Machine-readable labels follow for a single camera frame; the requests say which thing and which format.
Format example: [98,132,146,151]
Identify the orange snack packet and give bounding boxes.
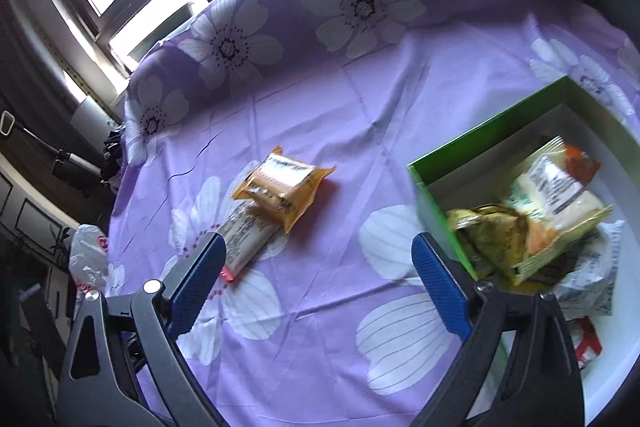
[565,144,601,186]

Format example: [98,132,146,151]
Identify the purple floral tablecloth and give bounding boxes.
[108,0,639,426]

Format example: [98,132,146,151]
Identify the white grey snack packet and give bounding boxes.
[544,220,626,321]

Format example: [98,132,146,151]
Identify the orange-yellow snack packet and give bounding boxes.
[232,146,336,234]

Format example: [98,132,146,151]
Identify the green cardboard box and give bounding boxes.
[409,78,639,426]

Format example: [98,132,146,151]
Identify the pale yellow green snack packet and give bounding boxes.
[498,135,613,285]

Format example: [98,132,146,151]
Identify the cream red-ended snack packet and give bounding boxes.
[218,200,281,282]

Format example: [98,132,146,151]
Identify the white red plastic bag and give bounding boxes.
[68,225,108,293]

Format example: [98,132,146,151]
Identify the olive yellow crumpled packet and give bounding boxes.
[446,204,529,280]

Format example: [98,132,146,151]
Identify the red white small packet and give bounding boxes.
[567,317,602,369]

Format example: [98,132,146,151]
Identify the stick vacuum cleaner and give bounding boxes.
[1,110,103,193]

